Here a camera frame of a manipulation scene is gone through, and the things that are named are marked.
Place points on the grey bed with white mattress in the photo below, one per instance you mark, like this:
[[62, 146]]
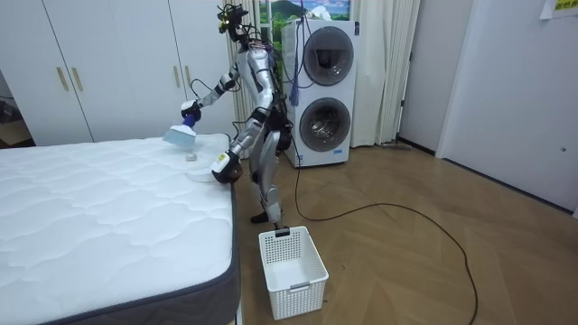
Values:
[[108, 216]]

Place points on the white washing machine tower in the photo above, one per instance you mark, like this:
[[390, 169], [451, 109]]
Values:
[[327, 95]]

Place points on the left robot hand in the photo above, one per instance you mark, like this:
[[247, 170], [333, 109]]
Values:
[[224, 166]]

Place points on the small crumpled paper ball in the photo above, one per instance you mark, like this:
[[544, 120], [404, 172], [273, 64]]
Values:
[[191, 157]]

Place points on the translucent white dustpan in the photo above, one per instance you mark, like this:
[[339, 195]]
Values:
[[200, 171]]

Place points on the white perforated plastic basket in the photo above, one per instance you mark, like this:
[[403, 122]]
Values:
[[293, 275]]

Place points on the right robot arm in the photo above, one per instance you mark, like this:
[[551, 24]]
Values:
[[220, 86]]

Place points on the white door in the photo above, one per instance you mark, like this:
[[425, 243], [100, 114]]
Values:
[[515, 90]]

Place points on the robot body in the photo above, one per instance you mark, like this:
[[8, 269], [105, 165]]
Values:
[[258, 67]]

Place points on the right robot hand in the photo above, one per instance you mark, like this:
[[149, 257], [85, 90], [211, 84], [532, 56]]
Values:
[[190, 109]]

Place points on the landscape wall poster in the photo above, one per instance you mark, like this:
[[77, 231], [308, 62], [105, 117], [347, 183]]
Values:
[[289, 9]]

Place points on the robot legs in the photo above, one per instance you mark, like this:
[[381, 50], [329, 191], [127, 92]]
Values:
[[269, 153]]

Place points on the yellow and white paper sign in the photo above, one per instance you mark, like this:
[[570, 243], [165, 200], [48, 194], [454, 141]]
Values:
[[562, 8]]

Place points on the white bag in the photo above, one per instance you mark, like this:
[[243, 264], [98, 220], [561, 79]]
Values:
[[321, 13]]

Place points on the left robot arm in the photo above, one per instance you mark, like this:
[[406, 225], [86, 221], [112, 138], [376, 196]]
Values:
[[264, 92]]

